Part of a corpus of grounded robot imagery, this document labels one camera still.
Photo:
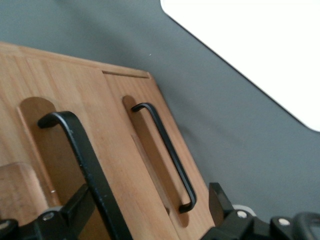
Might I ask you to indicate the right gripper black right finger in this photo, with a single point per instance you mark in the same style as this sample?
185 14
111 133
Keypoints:
250 230

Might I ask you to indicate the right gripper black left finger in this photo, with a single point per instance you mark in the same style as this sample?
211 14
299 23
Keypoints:
50 227

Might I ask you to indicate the wooden drawer with worn recess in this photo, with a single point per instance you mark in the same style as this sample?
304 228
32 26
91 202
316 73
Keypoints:
105 150

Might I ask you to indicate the wooden drawer with clean recess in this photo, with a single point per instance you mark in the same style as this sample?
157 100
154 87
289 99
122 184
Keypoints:
150 125

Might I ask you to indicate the wooden two-drawer cabinet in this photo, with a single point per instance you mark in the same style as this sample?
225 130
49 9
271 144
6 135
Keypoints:
62 62

